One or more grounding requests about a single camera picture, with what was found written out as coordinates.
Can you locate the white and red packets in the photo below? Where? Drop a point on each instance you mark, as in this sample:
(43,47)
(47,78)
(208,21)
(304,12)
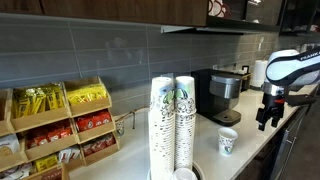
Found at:
(69,155)

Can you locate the wooden tea packet organizer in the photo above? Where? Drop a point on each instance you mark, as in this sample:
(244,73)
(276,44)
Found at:
(40,119)

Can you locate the black silver coffee machine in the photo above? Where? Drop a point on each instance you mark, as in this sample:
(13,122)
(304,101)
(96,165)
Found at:
(216,96)

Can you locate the printed paper coffee cup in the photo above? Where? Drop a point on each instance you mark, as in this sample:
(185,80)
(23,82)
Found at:
(227,141)

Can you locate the small yellow tea packets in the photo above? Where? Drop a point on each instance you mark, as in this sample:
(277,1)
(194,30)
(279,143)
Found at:
(46,162)

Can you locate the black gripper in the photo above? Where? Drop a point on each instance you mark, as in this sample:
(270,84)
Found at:
(274,104)

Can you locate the small pod cup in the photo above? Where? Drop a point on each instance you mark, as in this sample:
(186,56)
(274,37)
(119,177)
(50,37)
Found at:
(120,128)

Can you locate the printed paper cup stack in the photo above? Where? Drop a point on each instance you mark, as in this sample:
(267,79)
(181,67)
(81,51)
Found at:
(161,133)
(185,133)

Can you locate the dark wooden upper cabinet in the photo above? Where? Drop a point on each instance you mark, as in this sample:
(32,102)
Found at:
(116,10)

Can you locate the round black cup holder base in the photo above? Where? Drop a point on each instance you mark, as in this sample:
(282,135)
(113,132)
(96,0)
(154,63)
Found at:
(200,172)

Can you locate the dark lower cabinet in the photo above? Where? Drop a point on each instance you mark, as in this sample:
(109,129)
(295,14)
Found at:
(286,153)

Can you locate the glass door cabinet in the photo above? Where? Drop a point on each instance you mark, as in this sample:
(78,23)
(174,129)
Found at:
(260,13)

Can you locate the white printed tea packets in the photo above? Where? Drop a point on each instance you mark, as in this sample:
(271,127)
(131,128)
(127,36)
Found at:
(8,145)
(15,172)

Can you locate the under cabinet light strip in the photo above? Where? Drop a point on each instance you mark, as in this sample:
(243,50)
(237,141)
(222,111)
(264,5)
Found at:
(180,29)

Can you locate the red tea packets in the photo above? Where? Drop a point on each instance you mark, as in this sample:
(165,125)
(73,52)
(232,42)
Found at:
(93,120)
(50,136)
(98,145)

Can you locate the white cup lid stack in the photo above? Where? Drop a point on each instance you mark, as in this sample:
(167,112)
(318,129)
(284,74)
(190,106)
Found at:
(184,174)

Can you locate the white paper towel roll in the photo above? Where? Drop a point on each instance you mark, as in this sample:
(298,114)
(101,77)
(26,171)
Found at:
(259,73)

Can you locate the brown tea box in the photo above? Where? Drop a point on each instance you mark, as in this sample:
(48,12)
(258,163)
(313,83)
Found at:
(52,174)

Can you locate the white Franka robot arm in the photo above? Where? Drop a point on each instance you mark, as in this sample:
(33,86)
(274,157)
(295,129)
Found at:
(293,68)

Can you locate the mustard yellow tea packets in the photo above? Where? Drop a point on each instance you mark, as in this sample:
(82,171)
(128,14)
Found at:
(36,101)

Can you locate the bright yellow tea packets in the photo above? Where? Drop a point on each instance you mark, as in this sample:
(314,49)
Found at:
(86,94)

